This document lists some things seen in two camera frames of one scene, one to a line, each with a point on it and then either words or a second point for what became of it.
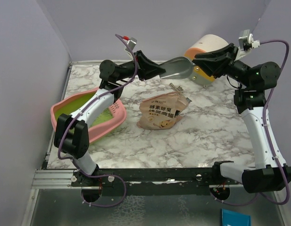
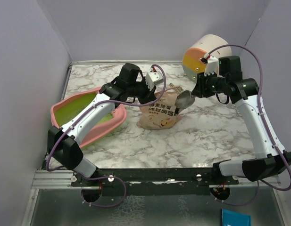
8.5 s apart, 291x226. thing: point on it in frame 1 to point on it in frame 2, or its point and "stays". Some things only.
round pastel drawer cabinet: (205, 44) stays
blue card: (229, 218) stays
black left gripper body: (138, 59) to (140, 91)
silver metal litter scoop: (182, 68) to (184, 100)
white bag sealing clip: (177, 90) stays
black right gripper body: (232, 56) to (208, 84)
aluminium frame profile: (52, 179) stays
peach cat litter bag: (161, 111) stays
